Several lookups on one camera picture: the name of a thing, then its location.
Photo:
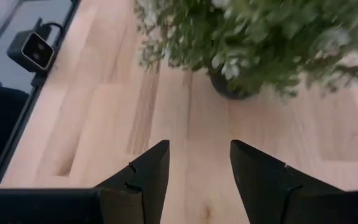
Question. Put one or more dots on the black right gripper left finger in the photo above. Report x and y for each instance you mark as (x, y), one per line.
(141, 186)

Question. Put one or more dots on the green plant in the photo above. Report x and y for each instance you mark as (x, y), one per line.
(259, 37)

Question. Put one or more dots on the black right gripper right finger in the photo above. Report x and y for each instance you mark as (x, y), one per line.
(259, 186)

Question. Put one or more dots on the black boxy depth camera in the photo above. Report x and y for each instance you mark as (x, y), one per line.
(36, 51)

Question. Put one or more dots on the black aluminium table frame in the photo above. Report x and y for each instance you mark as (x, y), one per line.
(26, 118)

